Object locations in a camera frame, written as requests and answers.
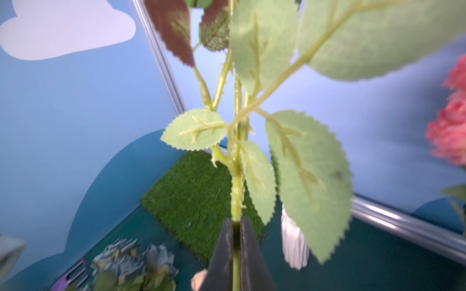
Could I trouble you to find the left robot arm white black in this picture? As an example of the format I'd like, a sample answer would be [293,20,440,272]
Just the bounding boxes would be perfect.
[0,235,26,283]

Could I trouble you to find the blue hydrangea bunch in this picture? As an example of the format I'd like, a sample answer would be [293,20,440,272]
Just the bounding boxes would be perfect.
[78,239,178,291]

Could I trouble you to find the aluminium frame back bar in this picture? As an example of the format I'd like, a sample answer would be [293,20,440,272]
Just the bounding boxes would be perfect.
[350,195,466,265]

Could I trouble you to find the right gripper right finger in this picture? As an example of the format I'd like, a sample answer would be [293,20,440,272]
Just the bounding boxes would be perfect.
[240,217,277,291]

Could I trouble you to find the white ribbed ceramic vase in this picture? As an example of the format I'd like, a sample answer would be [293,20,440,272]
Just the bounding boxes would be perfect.
[281,206,310,270]

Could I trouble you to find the purple toy garden fork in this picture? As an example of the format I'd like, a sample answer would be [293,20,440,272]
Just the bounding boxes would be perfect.
[50,259,89,291]

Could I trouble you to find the green artificial grass mat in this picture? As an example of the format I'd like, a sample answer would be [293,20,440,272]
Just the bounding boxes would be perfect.
[140,150,266,264]

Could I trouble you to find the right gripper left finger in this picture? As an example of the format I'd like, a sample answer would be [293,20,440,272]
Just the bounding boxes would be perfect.
[199,219,234,291]

